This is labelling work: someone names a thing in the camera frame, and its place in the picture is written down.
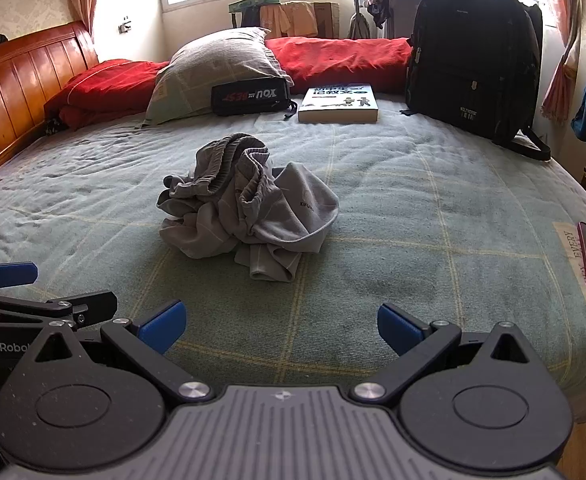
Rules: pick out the black printed pouch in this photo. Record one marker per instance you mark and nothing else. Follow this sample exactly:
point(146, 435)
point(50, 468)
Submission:
point(253, 97)

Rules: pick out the wooden headboard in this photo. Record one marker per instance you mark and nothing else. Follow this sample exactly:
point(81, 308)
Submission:
point(18, 80)

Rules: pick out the green stool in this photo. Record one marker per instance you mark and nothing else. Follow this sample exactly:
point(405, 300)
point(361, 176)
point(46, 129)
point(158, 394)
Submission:
point(253, 2)

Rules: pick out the black backpack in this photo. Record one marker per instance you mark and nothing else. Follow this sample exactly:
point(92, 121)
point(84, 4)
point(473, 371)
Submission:
point(463, 60)

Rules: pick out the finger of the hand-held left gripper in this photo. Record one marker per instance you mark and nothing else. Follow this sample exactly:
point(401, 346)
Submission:
point(93, 305)
point(10, 275)

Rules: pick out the red folded quilt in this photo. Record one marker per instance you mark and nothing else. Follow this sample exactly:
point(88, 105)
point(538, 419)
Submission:
point(108, 90)

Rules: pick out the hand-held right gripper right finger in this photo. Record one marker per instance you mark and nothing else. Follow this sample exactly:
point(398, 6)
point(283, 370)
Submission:
point(398, 327)

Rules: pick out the grey pants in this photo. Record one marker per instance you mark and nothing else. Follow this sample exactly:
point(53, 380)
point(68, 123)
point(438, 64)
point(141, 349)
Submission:
point(273, 210)

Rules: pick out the brown cardboard box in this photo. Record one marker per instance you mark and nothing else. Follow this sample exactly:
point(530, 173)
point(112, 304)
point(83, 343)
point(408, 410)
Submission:
point(323, 20)

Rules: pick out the wall hook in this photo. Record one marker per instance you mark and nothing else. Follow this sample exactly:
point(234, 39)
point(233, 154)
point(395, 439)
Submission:
point(125, 25)

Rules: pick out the black patterned cloth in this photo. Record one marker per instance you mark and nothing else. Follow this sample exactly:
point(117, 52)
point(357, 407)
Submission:
point(54, 126)

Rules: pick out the dark clothes on rail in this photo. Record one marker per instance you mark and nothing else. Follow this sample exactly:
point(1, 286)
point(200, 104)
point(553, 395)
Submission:
point(535, 25)

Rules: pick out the white blue book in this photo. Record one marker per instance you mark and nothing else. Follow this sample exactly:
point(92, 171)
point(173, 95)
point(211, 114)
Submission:
point(338, 100)

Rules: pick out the grey green pillow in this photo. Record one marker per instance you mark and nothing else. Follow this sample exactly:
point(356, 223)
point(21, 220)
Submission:
point(208, 70)

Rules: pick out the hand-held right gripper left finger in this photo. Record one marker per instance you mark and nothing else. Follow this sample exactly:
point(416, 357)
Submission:
point(165, 325)

